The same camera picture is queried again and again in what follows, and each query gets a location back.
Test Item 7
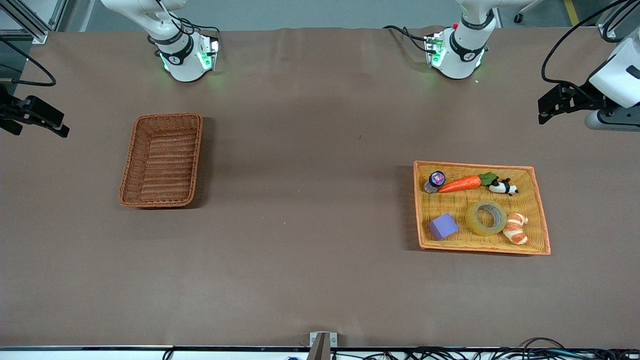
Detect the black base cable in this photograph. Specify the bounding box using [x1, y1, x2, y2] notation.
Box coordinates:
[383, 25, 436, 54]
[155, 0, 221, 43]

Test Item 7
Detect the small panda figure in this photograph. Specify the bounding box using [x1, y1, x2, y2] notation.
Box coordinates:
[488, 178, 519, 196]

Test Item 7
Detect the small dark-lidded jar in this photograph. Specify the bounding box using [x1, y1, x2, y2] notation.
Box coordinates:
[423, 171, 446, 194]

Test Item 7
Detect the orange wicker tray basket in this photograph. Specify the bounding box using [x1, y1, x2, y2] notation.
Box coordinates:
[413, 160, 551, 256]

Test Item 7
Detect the metal table edge bracket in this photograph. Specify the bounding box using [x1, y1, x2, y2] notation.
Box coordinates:
[309, 332, 338, 360]

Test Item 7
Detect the toy croissant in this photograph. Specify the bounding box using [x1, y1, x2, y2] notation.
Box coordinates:
[502, 213, 530, 246]

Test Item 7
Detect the clear yellowish tape roll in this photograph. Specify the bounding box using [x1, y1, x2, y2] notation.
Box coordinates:
[466, 200, 508, 236]

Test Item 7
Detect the black left base cable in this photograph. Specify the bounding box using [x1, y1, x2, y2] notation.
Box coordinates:
[383, 25, 436, 54]

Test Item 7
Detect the toy carrot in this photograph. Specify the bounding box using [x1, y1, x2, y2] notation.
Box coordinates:
[438, 172, 499, 194]

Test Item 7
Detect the brown wicker basket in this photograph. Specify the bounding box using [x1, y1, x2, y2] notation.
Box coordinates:
[118, 113, 203, 208]

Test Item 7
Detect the purple foam block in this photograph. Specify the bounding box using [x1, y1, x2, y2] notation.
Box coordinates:
[428, 213, 460, 241]

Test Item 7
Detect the black right base cable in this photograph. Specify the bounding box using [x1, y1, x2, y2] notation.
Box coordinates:
[155, 0, 221, 43]

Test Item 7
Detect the black cable tangle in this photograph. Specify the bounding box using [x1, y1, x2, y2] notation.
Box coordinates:
[330, 337, 640, 360]

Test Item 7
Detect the silver table edge rail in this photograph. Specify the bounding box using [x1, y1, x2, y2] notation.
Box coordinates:
[0, 344, 640, 351]

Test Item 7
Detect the aluminium frame profile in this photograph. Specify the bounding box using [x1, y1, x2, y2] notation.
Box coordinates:
[0, 0, 51, 45]

